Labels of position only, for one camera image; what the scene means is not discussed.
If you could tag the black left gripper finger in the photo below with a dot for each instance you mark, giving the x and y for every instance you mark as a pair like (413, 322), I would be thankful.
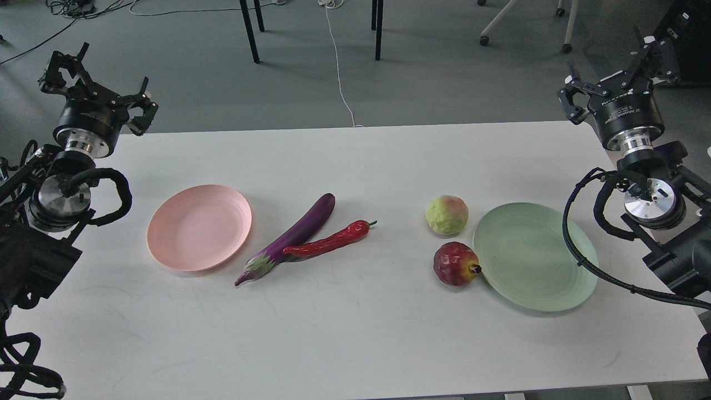
(64, 72)
(136, 111)

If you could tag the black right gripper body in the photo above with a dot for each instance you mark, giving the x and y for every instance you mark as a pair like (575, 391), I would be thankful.
(632, 108)

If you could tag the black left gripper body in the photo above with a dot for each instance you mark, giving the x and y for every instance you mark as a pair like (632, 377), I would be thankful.
(92, 119)

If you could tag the green pink peach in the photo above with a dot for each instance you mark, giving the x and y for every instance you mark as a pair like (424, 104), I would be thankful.
(447, 215)

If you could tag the purple eggplant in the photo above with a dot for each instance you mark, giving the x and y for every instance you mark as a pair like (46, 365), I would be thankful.
(304, 229)

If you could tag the red pomegranate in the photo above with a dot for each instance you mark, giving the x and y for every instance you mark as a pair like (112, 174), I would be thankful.
(456, 264)

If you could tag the red chili pepper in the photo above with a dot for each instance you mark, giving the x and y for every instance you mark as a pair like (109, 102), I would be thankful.
(352, 233)

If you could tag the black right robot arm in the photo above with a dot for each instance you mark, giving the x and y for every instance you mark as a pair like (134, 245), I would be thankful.
(651, 196)

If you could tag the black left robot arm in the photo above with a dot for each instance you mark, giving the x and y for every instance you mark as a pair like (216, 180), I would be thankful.
(51, 196)

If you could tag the black equipment cart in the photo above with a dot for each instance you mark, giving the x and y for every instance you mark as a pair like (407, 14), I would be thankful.
(687, 25)

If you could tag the pink plate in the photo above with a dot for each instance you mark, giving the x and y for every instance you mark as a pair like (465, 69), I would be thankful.
(199, 228)

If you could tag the white office chair base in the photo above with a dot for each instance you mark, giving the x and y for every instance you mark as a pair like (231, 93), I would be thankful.
(520, 22)

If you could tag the green plate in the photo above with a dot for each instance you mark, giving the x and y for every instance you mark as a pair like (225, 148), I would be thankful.
(525, 258)

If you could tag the black table leg pair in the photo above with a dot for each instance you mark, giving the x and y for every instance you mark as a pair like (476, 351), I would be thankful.
(376, 25)

